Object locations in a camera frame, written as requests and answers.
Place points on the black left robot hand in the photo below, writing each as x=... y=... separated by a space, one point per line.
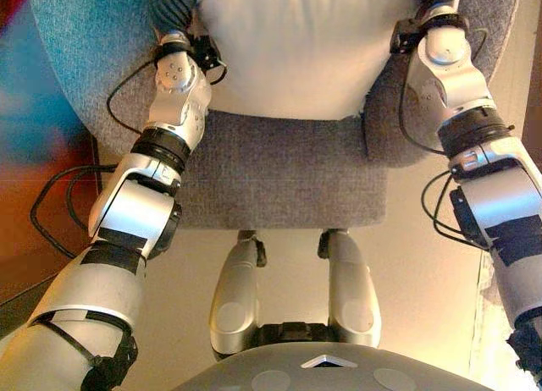
x=173 y=6

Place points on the white cushion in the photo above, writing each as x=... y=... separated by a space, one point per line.
x=305 y=48

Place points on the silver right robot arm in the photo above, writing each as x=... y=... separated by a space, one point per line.
x=495 y=196

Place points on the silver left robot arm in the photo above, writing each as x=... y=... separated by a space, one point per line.
x=131 y=213

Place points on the glossy dark reflective cabinet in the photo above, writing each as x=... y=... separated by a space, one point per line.
x=25 y=111

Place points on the grey fabric armchair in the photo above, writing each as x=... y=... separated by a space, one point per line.
x=275 y=175

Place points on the silver left robot leg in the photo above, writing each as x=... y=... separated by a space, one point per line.
x=233 y=289

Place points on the grey robot torso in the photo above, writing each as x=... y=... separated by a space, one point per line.
x=330 y=374

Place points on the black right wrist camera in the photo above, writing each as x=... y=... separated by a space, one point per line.
x=402 y=35

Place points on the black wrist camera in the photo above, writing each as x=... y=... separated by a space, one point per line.
x=402 y=35
x=207 y=52

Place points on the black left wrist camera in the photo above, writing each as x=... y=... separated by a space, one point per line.
x=207 y=52

